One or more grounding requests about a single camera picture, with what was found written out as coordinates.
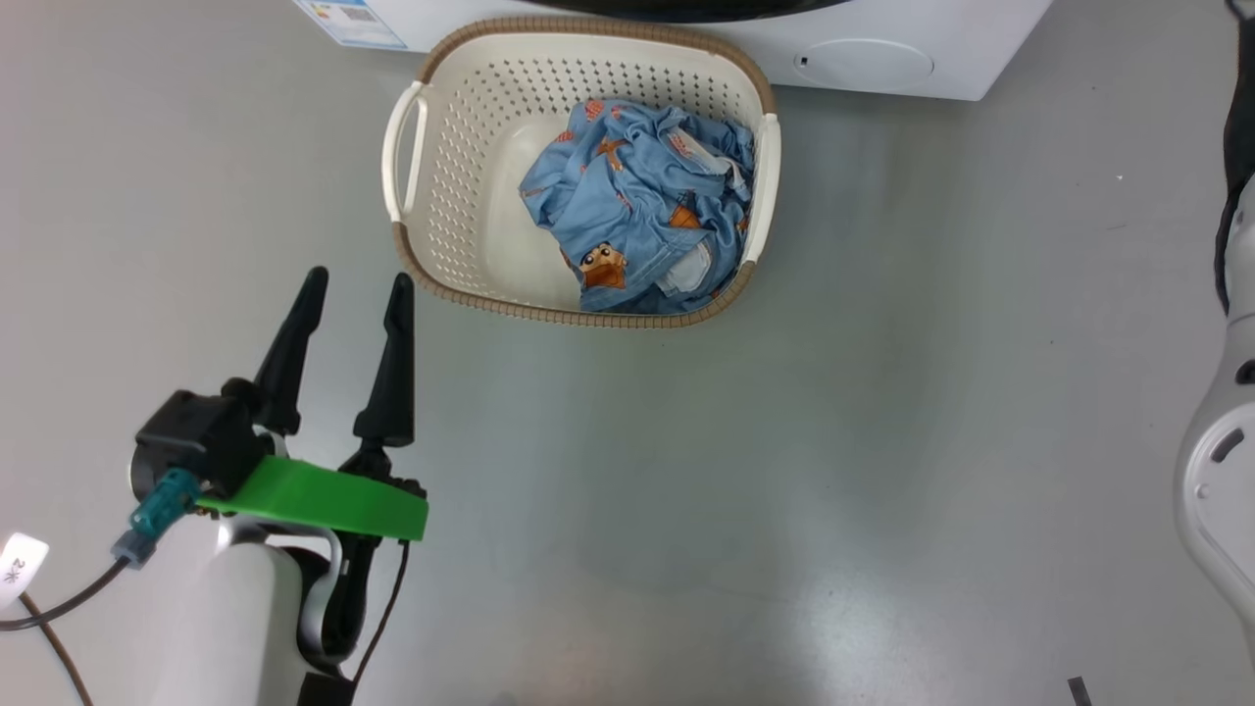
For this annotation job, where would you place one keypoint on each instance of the blue energy label sticker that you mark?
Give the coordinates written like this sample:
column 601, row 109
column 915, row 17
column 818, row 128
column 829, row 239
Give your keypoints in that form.
column 353, row 22

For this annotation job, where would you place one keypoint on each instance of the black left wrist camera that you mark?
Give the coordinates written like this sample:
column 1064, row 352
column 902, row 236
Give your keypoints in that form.
column 201, row 436

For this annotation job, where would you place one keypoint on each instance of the blue cartoon print garment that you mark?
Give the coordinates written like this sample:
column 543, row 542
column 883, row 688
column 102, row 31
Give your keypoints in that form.
column 637, row 196

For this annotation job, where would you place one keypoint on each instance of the white washing machine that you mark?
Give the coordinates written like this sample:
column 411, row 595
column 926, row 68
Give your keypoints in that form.
column 941, row 29

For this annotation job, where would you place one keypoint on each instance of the round white filter cover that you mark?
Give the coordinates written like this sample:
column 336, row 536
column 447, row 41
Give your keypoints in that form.
column 863, row 62

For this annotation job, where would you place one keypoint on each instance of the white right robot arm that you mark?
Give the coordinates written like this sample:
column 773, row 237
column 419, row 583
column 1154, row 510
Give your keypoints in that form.
column 1216, row 471

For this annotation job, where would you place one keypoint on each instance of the cream perforated laundry basket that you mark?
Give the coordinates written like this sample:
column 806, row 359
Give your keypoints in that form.
column 471, row 196

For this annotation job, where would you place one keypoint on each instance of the dark floor tape strip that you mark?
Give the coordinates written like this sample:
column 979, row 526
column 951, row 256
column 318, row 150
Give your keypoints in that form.
column 1079, row 692

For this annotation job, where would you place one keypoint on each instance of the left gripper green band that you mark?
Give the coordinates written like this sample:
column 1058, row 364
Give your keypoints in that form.
column 324, row 500

